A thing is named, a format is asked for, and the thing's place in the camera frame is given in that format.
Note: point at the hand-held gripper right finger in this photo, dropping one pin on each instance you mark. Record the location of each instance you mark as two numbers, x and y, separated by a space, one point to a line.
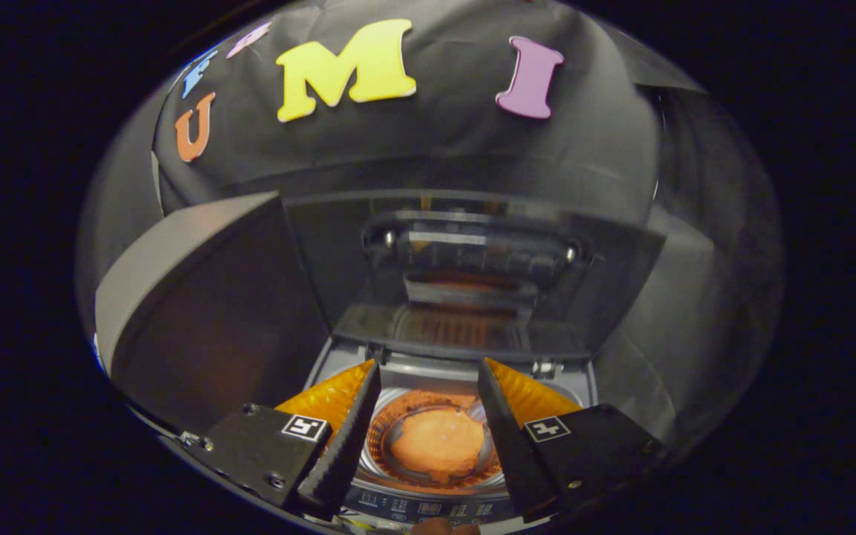
513 453

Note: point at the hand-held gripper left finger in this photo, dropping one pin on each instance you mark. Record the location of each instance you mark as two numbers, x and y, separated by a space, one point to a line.
342 453

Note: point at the orange polo shirt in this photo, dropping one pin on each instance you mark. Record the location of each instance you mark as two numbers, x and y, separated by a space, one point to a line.
435 446

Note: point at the grey cabinet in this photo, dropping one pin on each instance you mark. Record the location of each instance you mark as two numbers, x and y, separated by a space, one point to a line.
212 312

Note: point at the black backdrop cloth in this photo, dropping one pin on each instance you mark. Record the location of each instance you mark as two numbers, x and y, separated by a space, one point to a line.
435 148

